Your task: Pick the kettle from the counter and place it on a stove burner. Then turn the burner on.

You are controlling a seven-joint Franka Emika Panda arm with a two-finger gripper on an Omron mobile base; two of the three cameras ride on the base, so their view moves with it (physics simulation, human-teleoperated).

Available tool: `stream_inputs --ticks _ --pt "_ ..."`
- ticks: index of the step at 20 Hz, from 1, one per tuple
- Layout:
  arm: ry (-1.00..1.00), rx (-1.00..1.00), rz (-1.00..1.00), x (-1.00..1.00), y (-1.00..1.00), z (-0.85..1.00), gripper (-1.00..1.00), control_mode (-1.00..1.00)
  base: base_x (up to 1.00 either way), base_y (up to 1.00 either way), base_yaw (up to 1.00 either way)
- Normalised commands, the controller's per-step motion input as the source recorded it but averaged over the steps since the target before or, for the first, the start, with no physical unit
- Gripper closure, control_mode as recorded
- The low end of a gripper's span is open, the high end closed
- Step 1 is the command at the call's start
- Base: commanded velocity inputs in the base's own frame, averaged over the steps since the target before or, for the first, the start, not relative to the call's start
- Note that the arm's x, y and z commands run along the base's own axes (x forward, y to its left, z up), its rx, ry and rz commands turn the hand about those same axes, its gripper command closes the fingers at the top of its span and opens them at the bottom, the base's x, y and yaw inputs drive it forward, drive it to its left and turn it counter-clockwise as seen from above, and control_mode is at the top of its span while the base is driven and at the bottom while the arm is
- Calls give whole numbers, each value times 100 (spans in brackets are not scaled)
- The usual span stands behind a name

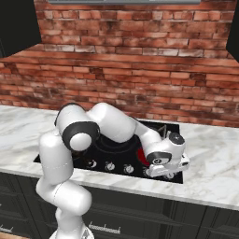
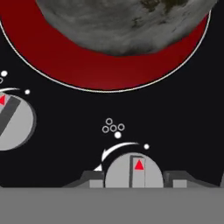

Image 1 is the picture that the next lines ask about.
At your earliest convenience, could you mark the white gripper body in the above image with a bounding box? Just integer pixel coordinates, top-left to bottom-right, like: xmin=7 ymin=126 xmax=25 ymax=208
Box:
xmin=147 ymin=162 xmax=185 ymax=179

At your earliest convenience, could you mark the black hob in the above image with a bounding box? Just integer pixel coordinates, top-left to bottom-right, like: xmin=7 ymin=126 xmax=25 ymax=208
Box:
xmin=33 ymin=117 xmax=185 ymax=185

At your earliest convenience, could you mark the dark drawer front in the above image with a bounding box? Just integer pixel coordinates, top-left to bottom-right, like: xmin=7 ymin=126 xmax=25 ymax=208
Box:
xmin=81 ymin=202 xmax=166 ymax=239
xmin=0 ymin=173 xmax=41 ymax=239

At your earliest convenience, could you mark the dark cupboard door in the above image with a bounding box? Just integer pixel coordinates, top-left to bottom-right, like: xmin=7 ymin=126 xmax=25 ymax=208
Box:
xmin=170 ymin=202 xmax=239 ymax=239

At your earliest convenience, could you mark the silver drawer handle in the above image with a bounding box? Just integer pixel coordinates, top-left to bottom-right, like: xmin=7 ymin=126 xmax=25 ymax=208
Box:
xmin=0 ymin=224 xmax=15 ymax=234
xmin=88 ymin=221 xmax=122 ymax=235

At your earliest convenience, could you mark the dark wall cupboard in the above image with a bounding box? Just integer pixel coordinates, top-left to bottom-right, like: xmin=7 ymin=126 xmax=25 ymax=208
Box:
xmin=225 ymin=0 xmax=239 ymax=63
xmin=0 ymin=0 xmax=43 ymax=59

